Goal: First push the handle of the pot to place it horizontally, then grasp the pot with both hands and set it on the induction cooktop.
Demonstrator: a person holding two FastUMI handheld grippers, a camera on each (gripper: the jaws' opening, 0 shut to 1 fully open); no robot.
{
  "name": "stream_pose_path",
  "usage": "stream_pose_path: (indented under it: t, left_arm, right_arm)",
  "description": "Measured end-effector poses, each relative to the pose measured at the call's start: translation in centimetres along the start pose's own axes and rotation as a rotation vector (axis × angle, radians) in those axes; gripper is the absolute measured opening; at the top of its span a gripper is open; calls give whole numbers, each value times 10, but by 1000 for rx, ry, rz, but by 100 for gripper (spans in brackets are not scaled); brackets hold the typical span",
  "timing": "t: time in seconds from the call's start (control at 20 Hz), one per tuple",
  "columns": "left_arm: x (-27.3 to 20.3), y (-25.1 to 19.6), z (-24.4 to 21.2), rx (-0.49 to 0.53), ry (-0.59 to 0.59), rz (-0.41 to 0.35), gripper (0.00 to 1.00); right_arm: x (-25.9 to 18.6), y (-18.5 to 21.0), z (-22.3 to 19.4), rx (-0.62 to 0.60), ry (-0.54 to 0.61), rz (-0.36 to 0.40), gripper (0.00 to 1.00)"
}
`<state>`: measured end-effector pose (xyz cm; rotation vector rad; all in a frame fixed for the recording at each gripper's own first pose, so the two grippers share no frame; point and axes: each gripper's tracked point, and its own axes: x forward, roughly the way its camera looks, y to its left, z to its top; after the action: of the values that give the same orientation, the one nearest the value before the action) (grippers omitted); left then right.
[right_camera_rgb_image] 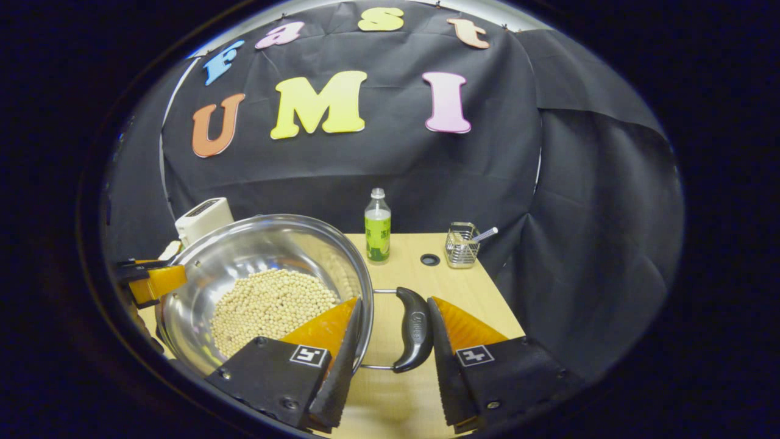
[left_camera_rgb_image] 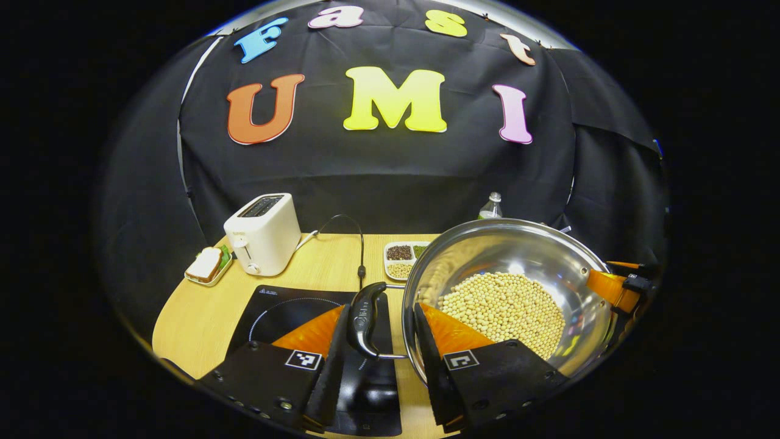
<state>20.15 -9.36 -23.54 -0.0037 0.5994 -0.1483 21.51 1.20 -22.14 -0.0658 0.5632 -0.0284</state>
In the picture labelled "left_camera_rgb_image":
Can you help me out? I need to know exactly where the sandwich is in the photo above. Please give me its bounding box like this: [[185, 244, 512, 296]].
[[186, 247, 223, 283]]

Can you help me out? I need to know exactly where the clear bottle with green label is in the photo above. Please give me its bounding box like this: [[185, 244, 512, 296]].
[[478, 192, 504, 221]]

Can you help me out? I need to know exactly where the small pale plate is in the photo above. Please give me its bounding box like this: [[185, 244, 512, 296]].
[[184, 244, 235, 287]]

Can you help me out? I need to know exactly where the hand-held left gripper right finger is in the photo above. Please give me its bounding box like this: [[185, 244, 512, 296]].
[[413, 302, 571, 435]]

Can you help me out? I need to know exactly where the white divided dish of grains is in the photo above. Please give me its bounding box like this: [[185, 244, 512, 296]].
[[383, 241, 431, 282]]

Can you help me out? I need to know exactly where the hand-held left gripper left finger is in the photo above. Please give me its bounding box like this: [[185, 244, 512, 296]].
[[196, 303, 352, 434]]

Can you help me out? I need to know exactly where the black induction cooktop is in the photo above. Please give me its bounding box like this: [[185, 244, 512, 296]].
[[225, 285, 403, 437]]

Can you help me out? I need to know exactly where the black power cable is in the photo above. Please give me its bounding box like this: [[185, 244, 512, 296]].
[[299, 213, 366, 290]]

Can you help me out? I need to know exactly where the pile of soybeans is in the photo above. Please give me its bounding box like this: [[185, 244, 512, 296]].
[[438, 271, 566, 360]]

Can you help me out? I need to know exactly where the stainless steel pot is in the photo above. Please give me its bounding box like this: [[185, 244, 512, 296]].
[[347, 218, 616, 386]]

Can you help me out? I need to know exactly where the white toaster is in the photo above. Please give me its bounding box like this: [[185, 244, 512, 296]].
[[223, 193, 302, 277]]

